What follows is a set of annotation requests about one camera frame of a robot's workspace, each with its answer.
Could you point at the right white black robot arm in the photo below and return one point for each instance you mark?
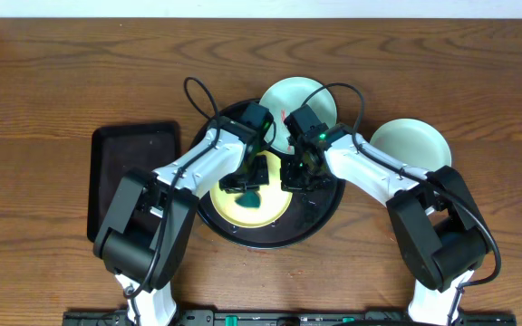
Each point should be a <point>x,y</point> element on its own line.
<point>442,237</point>

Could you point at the light blue plate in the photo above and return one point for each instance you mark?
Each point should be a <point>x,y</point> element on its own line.
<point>288,95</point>
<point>413,142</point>

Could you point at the rectangular black tray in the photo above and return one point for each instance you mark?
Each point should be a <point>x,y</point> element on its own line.
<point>117,149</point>

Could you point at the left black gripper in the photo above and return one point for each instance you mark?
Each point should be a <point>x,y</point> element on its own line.
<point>246,179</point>

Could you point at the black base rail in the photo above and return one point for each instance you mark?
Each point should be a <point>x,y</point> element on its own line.
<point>211,318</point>

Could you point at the light blue plate top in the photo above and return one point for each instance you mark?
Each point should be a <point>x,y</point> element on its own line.
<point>288,95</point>

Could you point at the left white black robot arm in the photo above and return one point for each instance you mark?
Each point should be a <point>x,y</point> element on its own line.
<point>144,234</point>

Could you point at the teal green sponge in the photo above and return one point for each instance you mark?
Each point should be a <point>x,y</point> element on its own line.
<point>249,199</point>

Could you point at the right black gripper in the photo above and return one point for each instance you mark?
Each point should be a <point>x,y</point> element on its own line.
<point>288,182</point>

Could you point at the yellow plate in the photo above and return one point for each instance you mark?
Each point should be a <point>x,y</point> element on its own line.
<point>274,200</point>

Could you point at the round black tray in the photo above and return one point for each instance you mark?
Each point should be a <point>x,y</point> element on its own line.
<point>307,213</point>

